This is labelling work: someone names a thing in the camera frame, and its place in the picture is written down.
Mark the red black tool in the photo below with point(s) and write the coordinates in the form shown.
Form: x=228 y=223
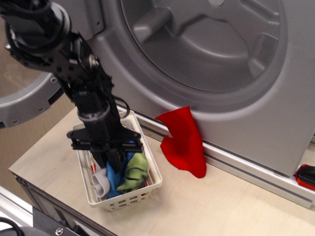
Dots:
x=305 y=176

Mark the bright blue cloth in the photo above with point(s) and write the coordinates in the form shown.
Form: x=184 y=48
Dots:
x=117 y=178

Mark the large red cloth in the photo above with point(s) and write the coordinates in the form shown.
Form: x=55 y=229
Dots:
x=183 y=148

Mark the grey toy washing machine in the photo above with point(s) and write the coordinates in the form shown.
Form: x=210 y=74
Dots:
x=246 y=68

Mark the black metal bracket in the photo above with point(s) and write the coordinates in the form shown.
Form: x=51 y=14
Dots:
x=50 y=227

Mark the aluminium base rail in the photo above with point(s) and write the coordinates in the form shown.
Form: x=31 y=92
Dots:
x=221 y=157

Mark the round grey machine door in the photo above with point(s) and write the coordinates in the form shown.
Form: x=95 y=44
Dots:
x=29 y=102

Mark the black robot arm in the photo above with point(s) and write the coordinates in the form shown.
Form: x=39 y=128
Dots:
x=40 y=37

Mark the white grey cloth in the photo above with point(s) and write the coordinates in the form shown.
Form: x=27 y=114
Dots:
x=101 y=183

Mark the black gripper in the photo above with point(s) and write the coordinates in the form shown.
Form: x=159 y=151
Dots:
x=105 y=136

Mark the light green cloth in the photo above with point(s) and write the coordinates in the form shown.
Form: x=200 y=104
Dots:
x=135 y=175

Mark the white plastic laundry basket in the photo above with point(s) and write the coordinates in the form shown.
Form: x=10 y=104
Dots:
x=153 y=181

